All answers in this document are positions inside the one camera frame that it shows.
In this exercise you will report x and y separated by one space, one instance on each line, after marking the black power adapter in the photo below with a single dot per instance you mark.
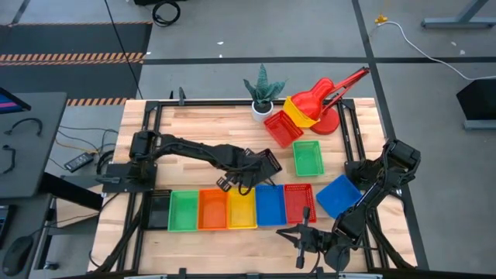
79 162

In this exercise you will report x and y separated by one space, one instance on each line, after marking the silver metal bracket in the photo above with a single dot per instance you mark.
145 276
360 276

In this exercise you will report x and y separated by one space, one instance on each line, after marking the orange plastic basket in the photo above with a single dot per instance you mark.
212 209

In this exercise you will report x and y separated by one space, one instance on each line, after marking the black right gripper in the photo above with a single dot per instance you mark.
312 238

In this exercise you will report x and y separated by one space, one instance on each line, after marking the green snake plant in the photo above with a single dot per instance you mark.
263 89

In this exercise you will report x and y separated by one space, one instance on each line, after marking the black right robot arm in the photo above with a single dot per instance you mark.
352 222

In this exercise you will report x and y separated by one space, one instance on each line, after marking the grey desk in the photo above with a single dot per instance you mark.
35 162

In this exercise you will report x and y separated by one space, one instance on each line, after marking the black hazard striped floor mat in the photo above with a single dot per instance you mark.
77 38

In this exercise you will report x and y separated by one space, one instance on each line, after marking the grey desk foot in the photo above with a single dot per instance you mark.
461 21

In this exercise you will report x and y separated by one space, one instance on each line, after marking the green plastic basket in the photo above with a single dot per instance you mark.
183 211
308 159

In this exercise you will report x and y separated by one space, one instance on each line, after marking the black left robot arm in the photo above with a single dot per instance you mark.
186 147

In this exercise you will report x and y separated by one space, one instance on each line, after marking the black aluminium table frame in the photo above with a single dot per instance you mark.
248 102

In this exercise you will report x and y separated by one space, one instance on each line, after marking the red desk lamp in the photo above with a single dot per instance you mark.
327 122

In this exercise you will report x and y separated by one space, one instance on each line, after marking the dark desk with mouse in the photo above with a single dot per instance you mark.
23 217

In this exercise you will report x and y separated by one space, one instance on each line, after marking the blue plastic basket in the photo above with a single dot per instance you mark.
337 195
270 205

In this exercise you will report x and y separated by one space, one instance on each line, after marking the white plant pot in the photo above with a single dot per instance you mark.
260 116

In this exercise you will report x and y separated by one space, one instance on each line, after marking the red plastic basket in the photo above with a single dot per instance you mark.
299 201
283 129

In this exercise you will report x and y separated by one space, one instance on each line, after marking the black table clamp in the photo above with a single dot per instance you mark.
181 95
182 272
319 272

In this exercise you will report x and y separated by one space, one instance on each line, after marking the black computer mouse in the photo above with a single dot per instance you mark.
17 255

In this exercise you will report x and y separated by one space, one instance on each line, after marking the yellow plastic basket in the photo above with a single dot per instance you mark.
242 211
294 116

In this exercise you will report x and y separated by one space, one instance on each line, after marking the black box on grey foot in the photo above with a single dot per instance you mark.
478 100

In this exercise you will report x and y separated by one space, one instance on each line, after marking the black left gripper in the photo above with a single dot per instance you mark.
240 168

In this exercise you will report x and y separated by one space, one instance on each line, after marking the black computer monitor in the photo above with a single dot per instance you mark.
11 102

